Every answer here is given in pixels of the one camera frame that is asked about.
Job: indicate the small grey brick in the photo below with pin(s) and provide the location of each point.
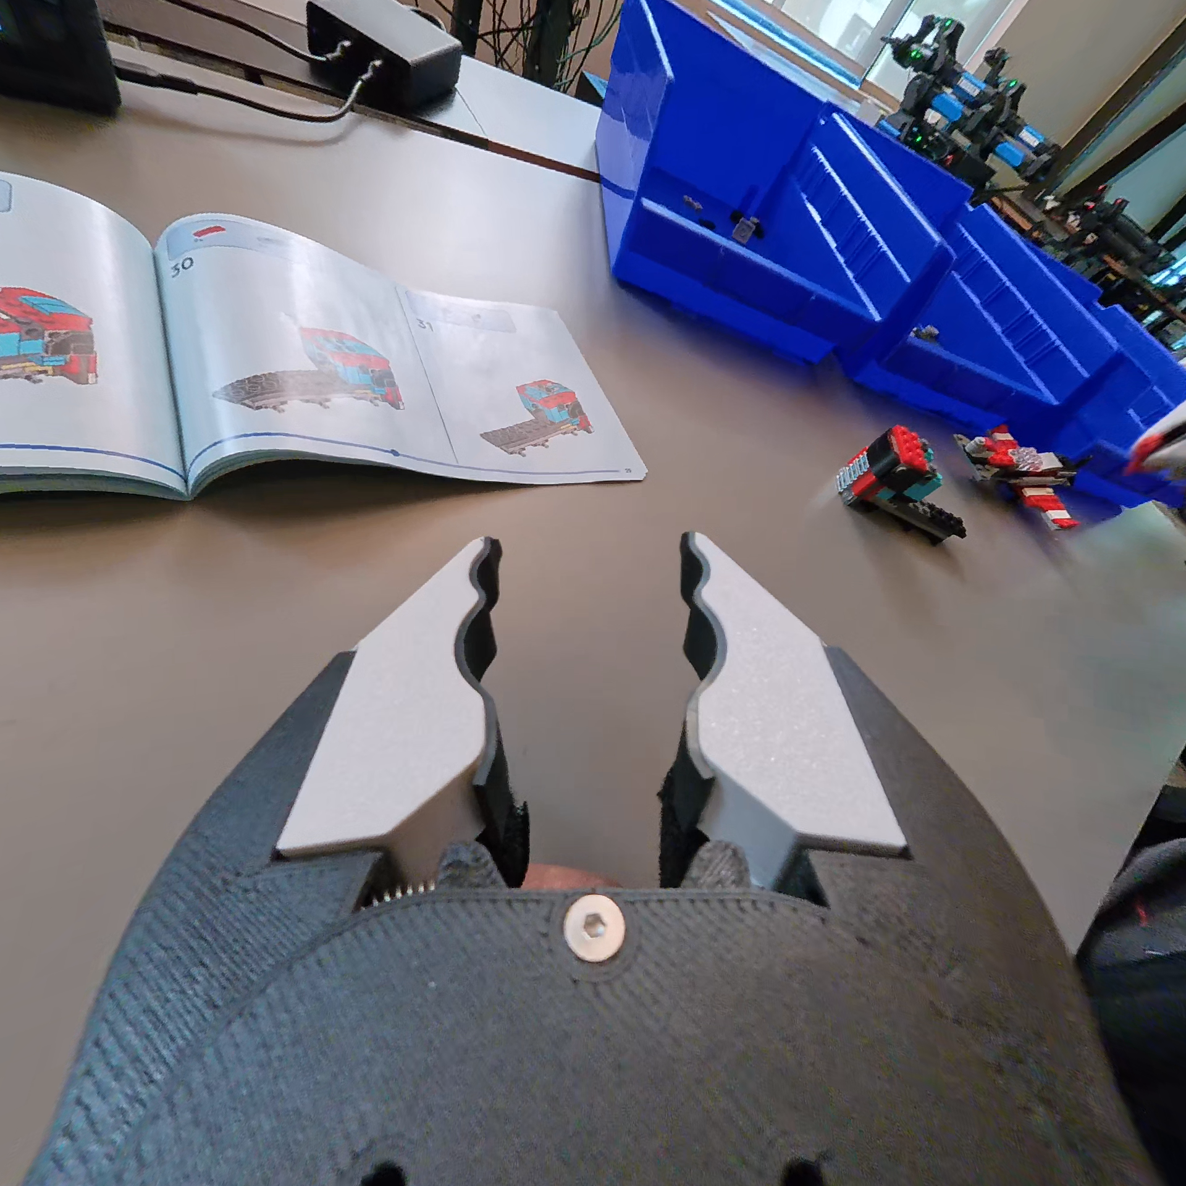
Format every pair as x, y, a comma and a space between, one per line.
748, 229

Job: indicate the red white toy brick plane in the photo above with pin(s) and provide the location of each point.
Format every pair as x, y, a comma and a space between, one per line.
1020, 472

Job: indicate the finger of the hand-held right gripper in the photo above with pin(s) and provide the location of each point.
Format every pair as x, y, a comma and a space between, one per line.
1168, 449

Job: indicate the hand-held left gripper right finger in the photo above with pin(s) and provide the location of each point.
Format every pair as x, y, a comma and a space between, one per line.
789, 732

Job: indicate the black power bank green display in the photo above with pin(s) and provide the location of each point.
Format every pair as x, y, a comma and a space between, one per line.
56, 55

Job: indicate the grey desk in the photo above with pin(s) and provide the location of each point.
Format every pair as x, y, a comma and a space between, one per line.
742, 463

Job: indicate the red teal toy brick truck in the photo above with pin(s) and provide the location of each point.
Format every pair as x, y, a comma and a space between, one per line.
894, 482

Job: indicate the toy brick instruction booklet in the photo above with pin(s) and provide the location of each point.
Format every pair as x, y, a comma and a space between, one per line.
279, 305

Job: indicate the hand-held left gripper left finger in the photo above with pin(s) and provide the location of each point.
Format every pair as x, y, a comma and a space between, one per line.
399, 723

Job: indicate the black power adapter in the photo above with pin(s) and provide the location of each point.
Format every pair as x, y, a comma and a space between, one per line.
399, 51

